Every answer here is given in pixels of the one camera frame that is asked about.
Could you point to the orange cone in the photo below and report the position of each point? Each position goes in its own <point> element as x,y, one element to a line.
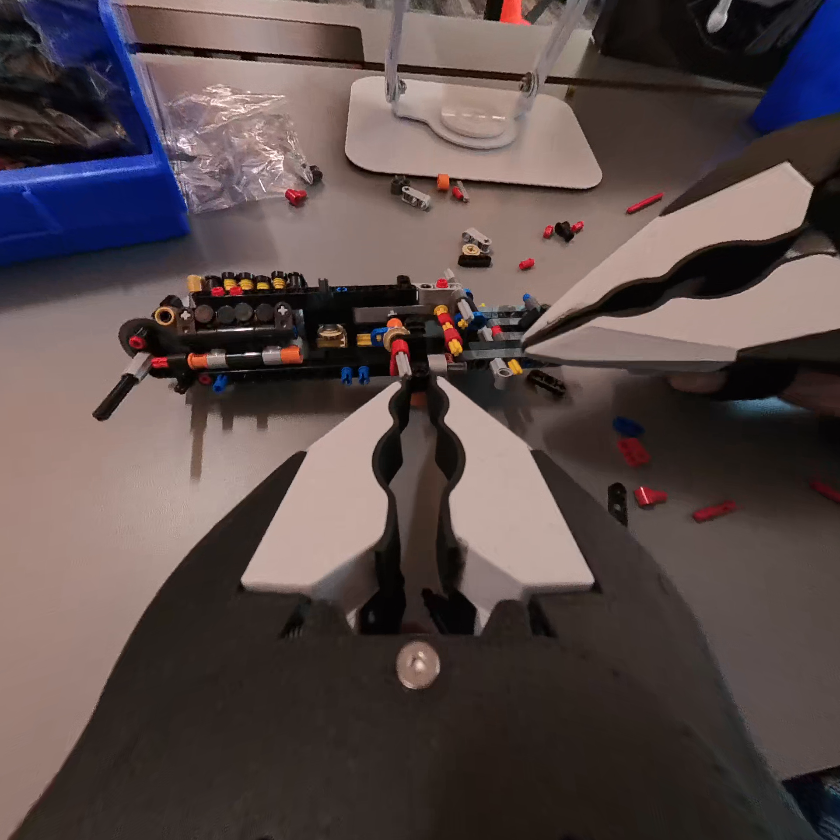
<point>515,10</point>

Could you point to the long red lego pin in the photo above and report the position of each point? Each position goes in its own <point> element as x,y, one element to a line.
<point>714,510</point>
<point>825,489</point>

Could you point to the lego vehicle chassis model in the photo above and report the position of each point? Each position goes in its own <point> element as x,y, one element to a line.
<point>262,315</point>

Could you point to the dark blue patterned cloth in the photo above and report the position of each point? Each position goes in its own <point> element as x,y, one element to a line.
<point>817,807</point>

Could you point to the clear plastic bag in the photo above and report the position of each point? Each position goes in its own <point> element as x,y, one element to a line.
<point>229,144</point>

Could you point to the red lego connector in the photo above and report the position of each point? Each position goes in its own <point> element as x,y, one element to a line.
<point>295,195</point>
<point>649,496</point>

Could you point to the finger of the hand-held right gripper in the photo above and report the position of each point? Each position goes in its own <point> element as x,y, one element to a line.
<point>709,223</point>
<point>722,321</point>

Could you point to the short red lego beam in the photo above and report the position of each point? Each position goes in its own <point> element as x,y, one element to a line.
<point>633,451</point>

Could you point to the short blue lego beam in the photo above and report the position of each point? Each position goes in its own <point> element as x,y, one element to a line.
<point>628,426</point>

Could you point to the grey lego connector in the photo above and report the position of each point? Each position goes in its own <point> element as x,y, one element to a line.
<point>477,237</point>

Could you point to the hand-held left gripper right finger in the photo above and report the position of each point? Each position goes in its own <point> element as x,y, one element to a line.
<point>518,512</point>

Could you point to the dark storage box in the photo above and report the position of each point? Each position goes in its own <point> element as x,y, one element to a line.
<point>656,39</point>

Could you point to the short black lego beam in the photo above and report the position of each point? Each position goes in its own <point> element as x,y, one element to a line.
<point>617,502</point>
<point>474,260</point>

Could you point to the white stand base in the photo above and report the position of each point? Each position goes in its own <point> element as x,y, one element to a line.
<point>472,157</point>

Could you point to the red grey lego pin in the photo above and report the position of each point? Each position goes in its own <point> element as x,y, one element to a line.
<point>459,191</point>

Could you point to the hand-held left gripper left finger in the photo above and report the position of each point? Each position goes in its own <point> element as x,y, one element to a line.
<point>321,512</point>

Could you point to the light grey lego beam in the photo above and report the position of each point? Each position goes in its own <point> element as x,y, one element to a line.
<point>418,195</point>

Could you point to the person's right hand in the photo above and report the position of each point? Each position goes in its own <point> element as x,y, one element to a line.
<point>820,394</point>

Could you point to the small black lego piece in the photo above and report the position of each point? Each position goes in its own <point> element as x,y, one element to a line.
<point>564,229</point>
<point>315,174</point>

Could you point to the black lego pin connector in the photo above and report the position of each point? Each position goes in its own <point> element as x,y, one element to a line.
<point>399,185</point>

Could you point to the red lego axle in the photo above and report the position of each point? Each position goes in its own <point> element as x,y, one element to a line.
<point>644,203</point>

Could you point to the blue plastic bin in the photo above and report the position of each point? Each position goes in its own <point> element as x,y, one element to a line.
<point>85,197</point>
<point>807,85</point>

